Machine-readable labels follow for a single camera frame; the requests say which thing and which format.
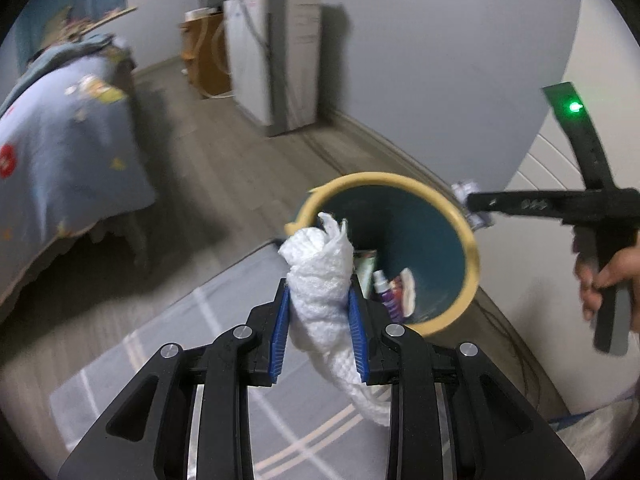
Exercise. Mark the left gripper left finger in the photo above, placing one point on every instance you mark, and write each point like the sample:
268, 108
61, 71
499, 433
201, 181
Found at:
220, 399

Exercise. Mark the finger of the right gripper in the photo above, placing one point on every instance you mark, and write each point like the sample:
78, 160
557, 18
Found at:
532, 203

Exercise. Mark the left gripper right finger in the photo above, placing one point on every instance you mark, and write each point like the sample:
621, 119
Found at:
494, 432

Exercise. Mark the white paper towel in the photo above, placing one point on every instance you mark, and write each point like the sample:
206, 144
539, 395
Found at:
320, 263

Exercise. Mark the person's right hand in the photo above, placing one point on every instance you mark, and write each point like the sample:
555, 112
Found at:
623, 267

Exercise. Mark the grey rug with white lines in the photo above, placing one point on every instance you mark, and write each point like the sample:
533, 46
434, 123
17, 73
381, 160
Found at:
225, 359

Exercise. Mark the teal bin with yellow rim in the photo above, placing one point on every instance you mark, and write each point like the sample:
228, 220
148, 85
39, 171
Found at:
410, 225

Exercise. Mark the red and white carton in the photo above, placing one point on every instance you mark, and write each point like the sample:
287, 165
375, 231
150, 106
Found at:
404, 288

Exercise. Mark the small purple bottle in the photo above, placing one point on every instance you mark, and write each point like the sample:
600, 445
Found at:
387, 296

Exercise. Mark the green and white box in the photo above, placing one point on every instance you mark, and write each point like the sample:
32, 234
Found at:
365, 265

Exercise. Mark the bed with blue duvet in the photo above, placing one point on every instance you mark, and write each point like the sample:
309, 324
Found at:
69, 157

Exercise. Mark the white air purifier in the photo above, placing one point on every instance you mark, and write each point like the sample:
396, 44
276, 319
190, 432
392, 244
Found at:
273, 49

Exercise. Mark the wooden side cabinet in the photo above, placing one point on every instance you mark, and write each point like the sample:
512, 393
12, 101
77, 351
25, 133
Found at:
204, 53

